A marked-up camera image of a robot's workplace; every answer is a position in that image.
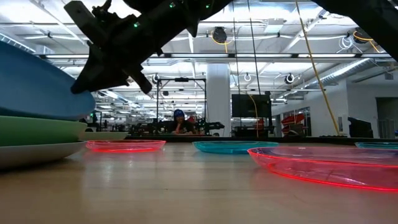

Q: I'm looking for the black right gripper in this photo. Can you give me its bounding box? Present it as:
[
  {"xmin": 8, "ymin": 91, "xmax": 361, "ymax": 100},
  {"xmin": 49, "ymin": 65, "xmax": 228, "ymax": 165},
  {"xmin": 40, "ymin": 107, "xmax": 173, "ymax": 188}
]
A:
[{"xmin": 70, "ymin": 12, "xmax": 167, "ymax": 94}]

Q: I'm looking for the blue plastic plate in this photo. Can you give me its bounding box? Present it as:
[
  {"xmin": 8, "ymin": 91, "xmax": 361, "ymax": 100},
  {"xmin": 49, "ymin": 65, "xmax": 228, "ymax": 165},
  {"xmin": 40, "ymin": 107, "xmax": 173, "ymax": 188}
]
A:
[{"xmin": 0, "ymin": 40, "xmax": 96, "ymax": 121}]

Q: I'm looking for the teal transparent plastic plate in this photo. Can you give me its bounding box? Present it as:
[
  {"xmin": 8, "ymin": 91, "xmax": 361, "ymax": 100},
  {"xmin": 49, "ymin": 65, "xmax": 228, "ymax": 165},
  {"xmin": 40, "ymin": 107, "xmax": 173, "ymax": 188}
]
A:
[
  {"xmin": 192, "ymin": 141, "xmax": 280, "ymax": 156},
  {"xmin": 354, "ymin": 141, "xmax": 398, "ymax": 151}
]

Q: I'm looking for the small red transparent plate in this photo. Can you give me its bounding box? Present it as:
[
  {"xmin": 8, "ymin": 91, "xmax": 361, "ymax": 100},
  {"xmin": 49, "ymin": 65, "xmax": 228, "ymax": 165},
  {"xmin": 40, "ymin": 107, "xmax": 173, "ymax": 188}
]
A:
[{"xmin": 86, "ymin": 139, "xmax": 167, "ymax": 154}]

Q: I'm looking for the large grey plastic plate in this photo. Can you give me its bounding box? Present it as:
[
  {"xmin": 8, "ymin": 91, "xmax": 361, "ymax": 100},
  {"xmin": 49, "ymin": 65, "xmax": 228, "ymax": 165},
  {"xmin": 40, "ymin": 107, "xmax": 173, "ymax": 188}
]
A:
[{"xmin": 0, "ymin": 140, "xmax": 88, "ymax": 170}]

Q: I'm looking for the person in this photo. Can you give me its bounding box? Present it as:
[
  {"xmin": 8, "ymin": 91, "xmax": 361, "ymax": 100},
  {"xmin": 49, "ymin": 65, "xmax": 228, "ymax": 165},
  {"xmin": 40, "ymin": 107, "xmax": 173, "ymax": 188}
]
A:
[{"xmin": 169, "ymin": 108, "xmax": 195, "ymax": 136}]

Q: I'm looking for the white building column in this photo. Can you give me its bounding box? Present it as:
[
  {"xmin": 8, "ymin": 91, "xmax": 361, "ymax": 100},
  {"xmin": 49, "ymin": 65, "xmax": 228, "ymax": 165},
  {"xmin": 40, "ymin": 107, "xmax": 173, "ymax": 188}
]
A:
[{"xmin": 206, "ymin": 63, "xmax": 233, "ymax": 138}]

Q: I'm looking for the black monitor screen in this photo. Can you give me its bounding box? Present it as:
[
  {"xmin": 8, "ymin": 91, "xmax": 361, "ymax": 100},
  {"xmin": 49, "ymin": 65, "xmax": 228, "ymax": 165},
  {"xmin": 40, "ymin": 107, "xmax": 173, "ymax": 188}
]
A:
[{"xmin": 231, "ymin": 93, "xmax": 272, "ymax": 118}]

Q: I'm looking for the overhead light bar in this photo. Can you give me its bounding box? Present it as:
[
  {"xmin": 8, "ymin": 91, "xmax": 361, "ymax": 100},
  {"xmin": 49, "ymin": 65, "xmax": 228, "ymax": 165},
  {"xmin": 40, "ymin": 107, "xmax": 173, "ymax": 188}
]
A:
[{"xmin": 37, "ymin": 52, "xmax": 393, "ymax": 60}]

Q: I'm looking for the large pink transparent plate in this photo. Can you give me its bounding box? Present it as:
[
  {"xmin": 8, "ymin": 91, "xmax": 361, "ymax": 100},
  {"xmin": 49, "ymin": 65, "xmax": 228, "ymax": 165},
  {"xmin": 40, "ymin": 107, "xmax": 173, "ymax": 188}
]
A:
[{"xmin": 247, "ymin": 146, "xmax": 398, "ymax": 193}]

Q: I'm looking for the black office chair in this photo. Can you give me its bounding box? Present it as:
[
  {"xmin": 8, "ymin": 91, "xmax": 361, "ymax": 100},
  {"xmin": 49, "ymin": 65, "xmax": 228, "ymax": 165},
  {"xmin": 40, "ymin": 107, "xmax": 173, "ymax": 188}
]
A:
[{"xmin": 347, "ymin": 116, "xmax": 374, "ymax": 139}]

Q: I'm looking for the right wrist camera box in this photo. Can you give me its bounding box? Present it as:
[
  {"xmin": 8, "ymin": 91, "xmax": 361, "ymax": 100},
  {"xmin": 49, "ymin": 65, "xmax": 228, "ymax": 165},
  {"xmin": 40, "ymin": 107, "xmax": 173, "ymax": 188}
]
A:
[{"xmin": 63, "ymin": 0, "xmax": 110, "ymax": 43}]

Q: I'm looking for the black gantry frame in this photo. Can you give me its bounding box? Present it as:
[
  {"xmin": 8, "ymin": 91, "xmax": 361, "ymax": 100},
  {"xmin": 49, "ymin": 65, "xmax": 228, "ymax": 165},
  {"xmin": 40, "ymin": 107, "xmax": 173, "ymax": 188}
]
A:
[{"xmin": 156, "ymin": 77, "xmax": 207, "ymax": 125}]

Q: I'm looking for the black ceiling cable reel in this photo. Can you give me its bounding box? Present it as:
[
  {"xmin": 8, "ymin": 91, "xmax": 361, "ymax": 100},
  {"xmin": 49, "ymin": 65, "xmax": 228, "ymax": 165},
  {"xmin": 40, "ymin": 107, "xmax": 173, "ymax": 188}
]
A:
[
  {"xmin": 211, "ymin": 26, "xmax": 229, "ymax": 45},
  {"xmin": 353, "ymin": 27, "xmax": 374, "ymax": 45}
]

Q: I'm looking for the black hanging cable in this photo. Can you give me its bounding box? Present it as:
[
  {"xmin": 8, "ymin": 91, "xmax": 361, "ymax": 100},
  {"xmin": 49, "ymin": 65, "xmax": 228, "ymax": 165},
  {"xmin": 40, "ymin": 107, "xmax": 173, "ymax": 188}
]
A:
[
  {"xmin": 232, "ymin": 17, "xmax": 241, "ymax": 95},
  {"xmin": 247, "ymin": 0, "xmax": 262, "ymax": 96}
]

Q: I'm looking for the yellow hanging cable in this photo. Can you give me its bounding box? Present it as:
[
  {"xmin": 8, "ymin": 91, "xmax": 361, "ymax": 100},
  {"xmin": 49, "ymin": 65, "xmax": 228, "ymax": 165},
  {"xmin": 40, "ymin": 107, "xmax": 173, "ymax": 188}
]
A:
[{"xmin": 294, "ymin": 0, "xmax": 341, "ymax": 137}]

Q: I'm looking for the silver ventilation duct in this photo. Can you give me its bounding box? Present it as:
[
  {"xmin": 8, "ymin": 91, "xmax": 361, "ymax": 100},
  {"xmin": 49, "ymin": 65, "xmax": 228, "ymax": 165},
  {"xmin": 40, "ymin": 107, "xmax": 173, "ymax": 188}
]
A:
[{"xmin": 304, "ymin": 57, "xmax": 374, "ymax": 88}]

